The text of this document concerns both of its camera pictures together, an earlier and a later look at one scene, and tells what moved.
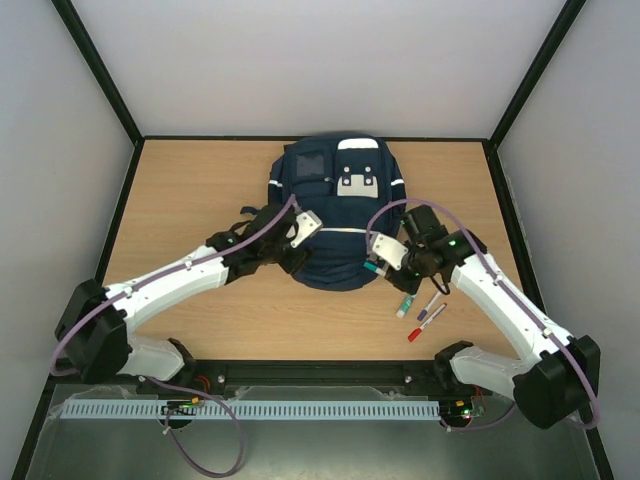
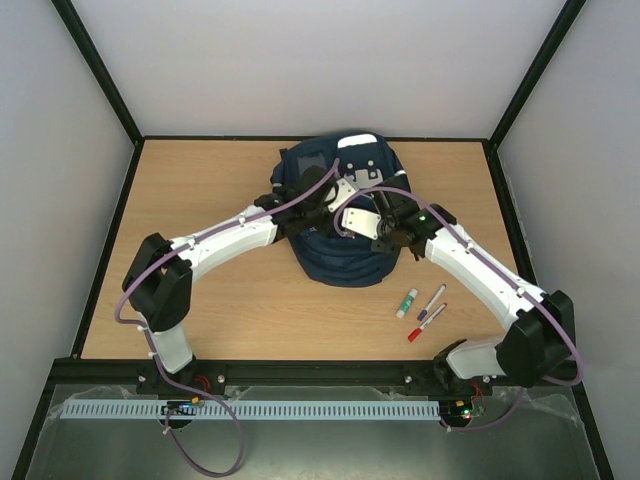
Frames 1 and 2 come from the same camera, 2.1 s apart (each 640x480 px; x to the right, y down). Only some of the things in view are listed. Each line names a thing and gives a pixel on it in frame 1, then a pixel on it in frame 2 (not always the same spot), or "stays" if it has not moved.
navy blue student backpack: x=355 y=184 stays
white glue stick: x=405 y=305 stays
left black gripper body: x=291 y=264 → x=314 y=215
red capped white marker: x=416 y=333 stays
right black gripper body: x=400 y=278 → x=382 y=206
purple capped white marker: x=429 y=306 stays
